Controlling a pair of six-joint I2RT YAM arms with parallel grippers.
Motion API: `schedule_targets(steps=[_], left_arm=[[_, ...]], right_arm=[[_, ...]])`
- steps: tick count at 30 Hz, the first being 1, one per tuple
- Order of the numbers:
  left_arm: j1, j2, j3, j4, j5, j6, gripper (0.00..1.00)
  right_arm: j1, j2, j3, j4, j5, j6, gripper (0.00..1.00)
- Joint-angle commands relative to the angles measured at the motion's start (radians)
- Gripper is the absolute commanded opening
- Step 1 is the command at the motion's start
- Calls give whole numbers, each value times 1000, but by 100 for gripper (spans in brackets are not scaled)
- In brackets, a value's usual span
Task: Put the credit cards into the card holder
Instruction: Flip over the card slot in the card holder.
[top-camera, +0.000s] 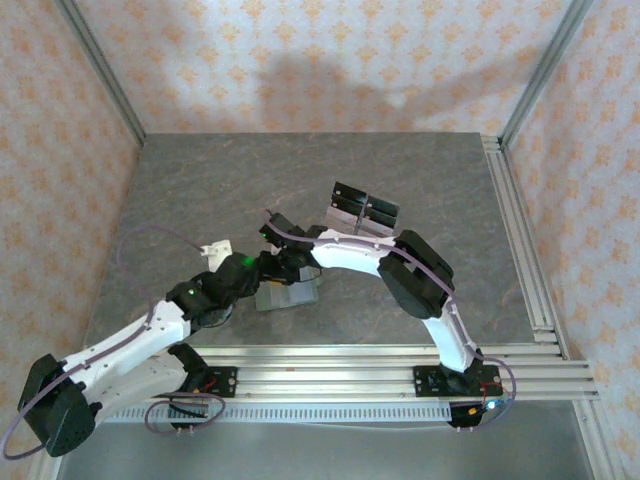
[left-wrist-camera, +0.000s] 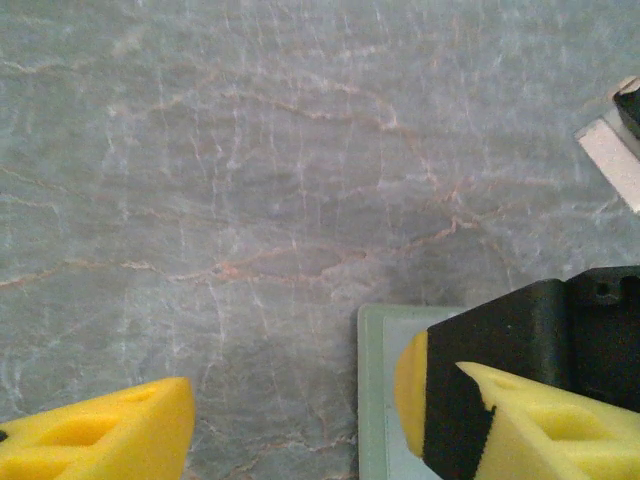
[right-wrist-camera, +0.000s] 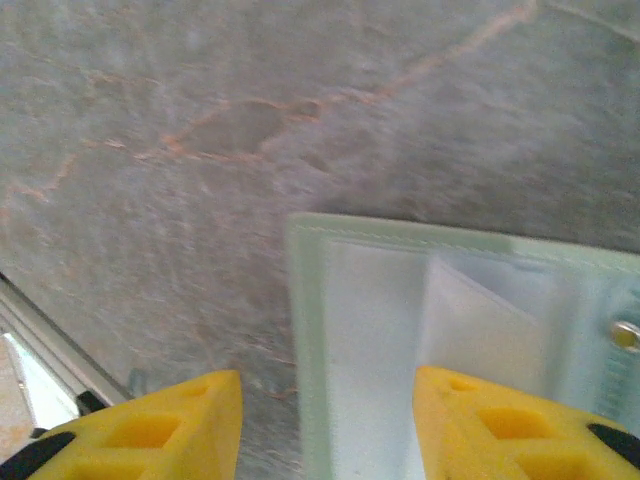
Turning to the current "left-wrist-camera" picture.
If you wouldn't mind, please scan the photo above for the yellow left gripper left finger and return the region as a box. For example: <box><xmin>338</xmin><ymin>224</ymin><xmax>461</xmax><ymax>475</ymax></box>
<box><xmin>0</xmin><ymin>376</ymin><xmax>196</xmax><ymax>480</ymax></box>

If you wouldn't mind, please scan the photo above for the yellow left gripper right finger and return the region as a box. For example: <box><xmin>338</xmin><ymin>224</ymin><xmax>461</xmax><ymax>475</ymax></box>
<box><xmin>456</xmin><ymin>361</ymin><xmax>640</xmax><ymax>480</ymax></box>

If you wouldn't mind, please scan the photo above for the translucent green card holder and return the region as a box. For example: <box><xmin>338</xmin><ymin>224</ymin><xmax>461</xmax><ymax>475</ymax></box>
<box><xmin>357</xmin><ymin>303</ymin><xmax>466</xmax><ymax>480</ymax></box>

